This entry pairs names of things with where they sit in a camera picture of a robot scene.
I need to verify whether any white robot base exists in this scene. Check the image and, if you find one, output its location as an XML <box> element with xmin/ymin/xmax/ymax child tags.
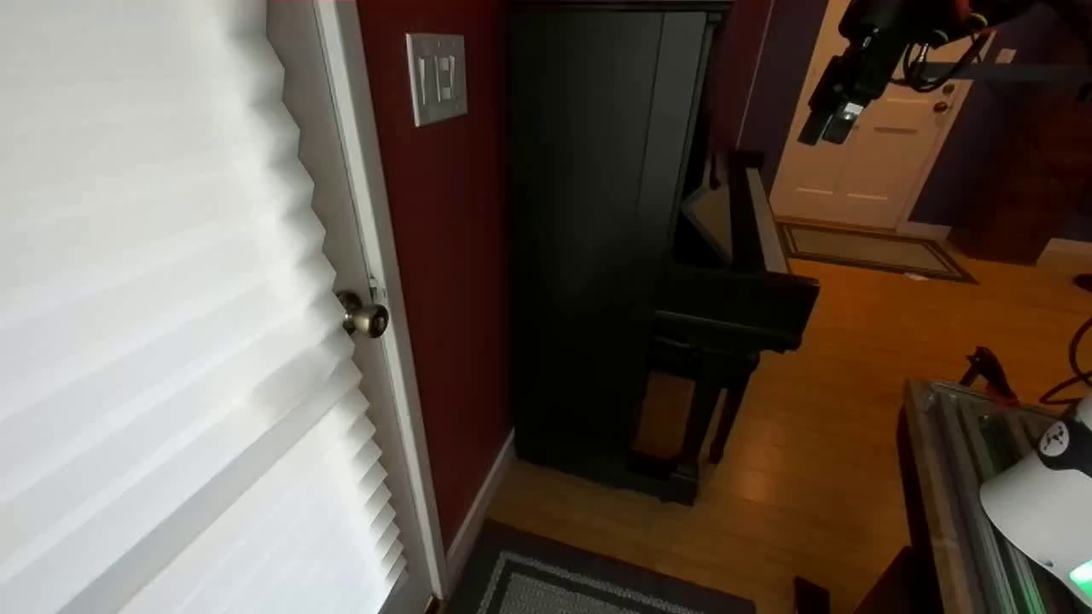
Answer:
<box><xmin>978</xmin><ymin>395</ymin><xmax>1092</xmax><ymax>606</ymax></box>

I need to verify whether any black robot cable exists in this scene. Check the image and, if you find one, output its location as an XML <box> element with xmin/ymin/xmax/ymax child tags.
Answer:
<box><xmin>1037</xmin><ymin>318</ymin><xmax>1092</xmax><ymax>409</ymax></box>

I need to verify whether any black upright piano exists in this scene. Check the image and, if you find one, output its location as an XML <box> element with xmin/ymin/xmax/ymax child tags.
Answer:
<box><xmin>504</xmin><ymin>0</ymin><xmax>818</xmax><ymax>506</ymax></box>

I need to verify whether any grey near doormat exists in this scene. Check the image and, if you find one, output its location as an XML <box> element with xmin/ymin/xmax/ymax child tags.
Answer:
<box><xmin>440</xmin><ymin>522</ymin><xmax>756</xmax><ymax>614</ymax></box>

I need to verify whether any light switch toggle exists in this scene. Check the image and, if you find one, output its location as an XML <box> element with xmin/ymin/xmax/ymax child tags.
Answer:
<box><xmin>440</xmin><ymin>60</ymin><xmax>457</xmax><ymax>100</ymax></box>
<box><xmin>418</xmin><ymin>60</ymin><xmax>431</xmax><ymax>102</ymax></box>

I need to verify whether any grey light switch plate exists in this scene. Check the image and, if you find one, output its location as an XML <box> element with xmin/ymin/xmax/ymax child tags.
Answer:
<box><xmin>406</xmin><ymin>36</ymin><xmax>466</xmax><ymax>128</ymax></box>

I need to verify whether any white panelled far door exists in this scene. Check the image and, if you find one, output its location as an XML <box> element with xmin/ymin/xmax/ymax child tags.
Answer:
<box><xmin>772</xmin><ymin>0</ymin><xmax>972</xmax><ymax>233</ymax></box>

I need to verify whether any brown far doormat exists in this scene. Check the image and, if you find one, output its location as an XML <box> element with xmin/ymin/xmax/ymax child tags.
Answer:
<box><xmin>780</xmin><ymin>221</ymin><xmax>969</xmax><ymax>285</ymax></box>

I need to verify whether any brass door knob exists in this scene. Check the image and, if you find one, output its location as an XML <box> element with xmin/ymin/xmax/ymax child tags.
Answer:
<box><xmin>338</xmin><ymin>291</ymin><xmax>388</xmax><ymax>339</ymax></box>

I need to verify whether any white door with pleated blind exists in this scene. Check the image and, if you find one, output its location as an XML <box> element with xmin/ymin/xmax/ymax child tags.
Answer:
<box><xmin>0</xmin><ymin>0</ymin><xmax>433</xmax><ymax>614</ymax></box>

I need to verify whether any wooden table with rails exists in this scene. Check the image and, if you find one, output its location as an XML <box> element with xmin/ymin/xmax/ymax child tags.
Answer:
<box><xmin>851</xmin><ymin>384</ymin><xmax>1092</xmax><ymax>614</ymax></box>

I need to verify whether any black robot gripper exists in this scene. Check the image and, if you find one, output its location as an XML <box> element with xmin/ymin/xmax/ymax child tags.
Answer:
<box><xmin>797</xmin><ymin>0</ymin><xmax>944</xmax><ymax>147</ymax></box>

